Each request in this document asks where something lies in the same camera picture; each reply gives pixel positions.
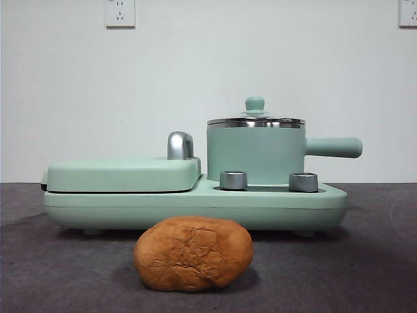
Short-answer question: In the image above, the glass lid with green knob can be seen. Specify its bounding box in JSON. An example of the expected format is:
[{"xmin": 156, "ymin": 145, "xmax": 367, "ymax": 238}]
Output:
[{"xmin": 207, "ymin": 96, "xmax": 306, "ymax": 125}]

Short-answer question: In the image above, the brown potato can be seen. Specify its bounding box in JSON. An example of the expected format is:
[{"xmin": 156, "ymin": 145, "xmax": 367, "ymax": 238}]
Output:
[{"xmin": 133, "ymin": 216, "xmax": 254, "ymax": 293}]

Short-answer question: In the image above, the silver control knob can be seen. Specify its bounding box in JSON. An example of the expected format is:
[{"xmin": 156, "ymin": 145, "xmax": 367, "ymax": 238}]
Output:
[
  {"xmin": 220, "ymin": 170, "xmax": 248, "ymax": 190},
  {"xmin": 289, "ymin": 172, "xmax": 319, "ymax": 192}
]

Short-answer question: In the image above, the mint green breakfast machine base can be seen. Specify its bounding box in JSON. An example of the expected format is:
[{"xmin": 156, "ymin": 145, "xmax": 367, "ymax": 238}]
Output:
[{"xmin": 43, "ymin": 173, "xmax": 349, "ymax": 236}]

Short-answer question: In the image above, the mint green griddle cover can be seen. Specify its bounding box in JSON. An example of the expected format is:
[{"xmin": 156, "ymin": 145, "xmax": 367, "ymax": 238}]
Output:
[{"xmin": 41, "ymin": 156, "xmax": 203, "ymax": 193}]

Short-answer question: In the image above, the silver griddle cover handle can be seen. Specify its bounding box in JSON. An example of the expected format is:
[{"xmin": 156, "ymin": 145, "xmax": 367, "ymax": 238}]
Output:
[{"xmin": 167, "ymin": 131, "xmax": 195, "ymax": 161}]

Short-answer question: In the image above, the mint green pot with handle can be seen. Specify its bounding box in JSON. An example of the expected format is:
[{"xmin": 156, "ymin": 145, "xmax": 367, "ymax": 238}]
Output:
[{"xmin": 207, "ymin": 122, "xmax": 364, "ymax": 183}]

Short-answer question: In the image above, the white wall socket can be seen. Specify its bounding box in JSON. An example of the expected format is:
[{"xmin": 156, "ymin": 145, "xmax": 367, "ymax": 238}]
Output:
[
  {"xmin": 104, "ymin": 0, "xmax": 136, "ymax": 29},
  {"xmin": 399, "ymin": 0, "xmax": 417, "ymax": 28}
]

